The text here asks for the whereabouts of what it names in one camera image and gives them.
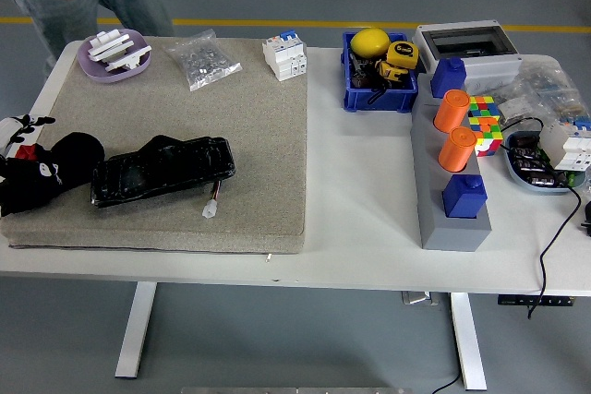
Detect small yellow black tool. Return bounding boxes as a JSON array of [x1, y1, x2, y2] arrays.
[[374, 60, 410, 89]]

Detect black panel with wire connector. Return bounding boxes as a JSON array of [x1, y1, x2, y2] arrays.
[[90, 134, 237, 221]]

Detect colourful puzzle cube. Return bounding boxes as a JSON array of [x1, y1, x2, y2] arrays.
[[466, 95, 504, 159]]

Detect white breaker with blue switches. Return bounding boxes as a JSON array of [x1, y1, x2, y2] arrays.
[[538, 115, 591, 172]]

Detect yellow black tape measure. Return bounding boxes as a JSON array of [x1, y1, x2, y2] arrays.
[[385, 41, 419, 73]]

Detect clear bag of screws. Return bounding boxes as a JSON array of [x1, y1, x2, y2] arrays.
[[162, 28, 244, 93]]

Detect black floor cable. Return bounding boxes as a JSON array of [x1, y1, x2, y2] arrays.
[[431, 368, 464, 394]]

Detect black table control panel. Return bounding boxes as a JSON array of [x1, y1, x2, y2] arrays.
[[497, 294, 576, 307]]

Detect blue block with knob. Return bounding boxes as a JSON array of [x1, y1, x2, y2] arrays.
[[441, 173, 488, 220], [429, 55, 467, 99]]

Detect black power cable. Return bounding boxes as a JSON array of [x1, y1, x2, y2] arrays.
[[500, 116, 584, 320]]

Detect grey block holder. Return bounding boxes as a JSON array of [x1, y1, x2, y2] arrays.
[[409, 87, 493, 253]]

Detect white table leg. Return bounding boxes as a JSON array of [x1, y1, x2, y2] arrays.
[[450, 292, 488, 391], [114, 281, 158, 379]]

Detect light blue tray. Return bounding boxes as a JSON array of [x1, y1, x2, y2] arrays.
[[502, 130, 587, 196]]

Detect metal bracket under table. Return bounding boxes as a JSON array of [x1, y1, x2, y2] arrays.
[[400, 291, 440, 306]]

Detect yellow ball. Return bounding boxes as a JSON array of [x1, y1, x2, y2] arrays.
[[349, 28, 392, 59]]

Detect blue plastic bin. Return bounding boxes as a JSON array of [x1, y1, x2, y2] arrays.
[[341, 30, 419, 113]]

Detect dark tools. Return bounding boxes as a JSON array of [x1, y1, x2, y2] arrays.
[[348, 52, 384, 90]]

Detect white plastic bracket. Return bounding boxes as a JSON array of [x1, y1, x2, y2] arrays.
[[104, 44, 152, 74]]

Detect grey-brown mat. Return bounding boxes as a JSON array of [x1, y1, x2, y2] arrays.
[[0, 36, 309, 256]]

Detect clear bag of white parts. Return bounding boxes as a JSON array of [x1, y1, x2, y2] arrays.
[[465, 76, 539, 130]]

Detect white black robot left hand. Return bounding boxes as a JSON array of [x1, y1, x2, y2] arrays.
[[0, 113, 57, 158]]

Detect white circuit breaker blue switch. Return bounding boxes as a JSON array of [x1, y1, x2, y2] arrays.
[[261, 29, 308, 83]]

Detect clear bag of blue parts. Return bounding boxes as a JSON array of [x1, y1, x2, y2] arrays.
[[516, 55, 591, 124]]

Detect orange cylinder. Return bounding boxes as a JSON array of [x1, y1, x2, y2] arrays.
[[437, 126, 479, 173], [432, 89, 472, 134]]

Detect black electronic components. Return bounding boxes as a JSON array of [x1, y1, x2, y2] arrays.
[[511, 134, 574, 189]]

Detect black rag with white print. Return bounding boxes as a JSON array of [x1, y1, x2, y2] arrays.
[[0, 132, 105, 218]]

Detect purple plastic tray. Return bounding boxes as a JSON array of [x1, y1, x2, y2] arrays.
[[76, 28, 152, 85]]

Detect white grey distribution box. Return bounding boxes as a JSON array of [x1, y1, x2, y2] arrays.
[[411, 19, 525, 90]]

